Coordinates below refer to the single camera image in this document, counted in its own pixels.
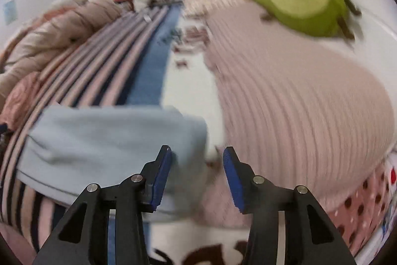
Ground floral pillow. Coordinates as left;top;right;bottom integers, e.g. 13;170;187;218
183;0;249;18

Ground pink polka dot sheet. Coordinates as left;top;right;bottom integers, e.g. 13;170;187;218
328;153;397;257

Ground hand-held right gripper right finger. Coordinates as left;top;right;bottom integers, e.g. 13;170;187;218
223;146;357;265

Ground light blue wall poster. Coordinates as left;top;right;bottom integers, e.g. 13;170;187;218
4;0;20;25

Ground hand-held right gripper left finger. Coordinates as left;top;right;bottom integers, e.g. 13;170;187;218
33;145;172;265

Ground light blue pants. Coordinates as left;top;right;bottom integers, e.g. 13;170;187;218
15;106;209;224

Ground pink grey checked quilt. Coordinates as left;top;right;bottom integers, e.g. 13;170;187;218
0;0;125;104

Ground green avocado plush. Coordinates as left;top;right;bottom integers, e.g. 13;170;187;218
246;0;362;39

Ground striped printed blanket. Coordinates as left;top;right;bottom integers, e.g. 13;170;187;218
0;2;258;265

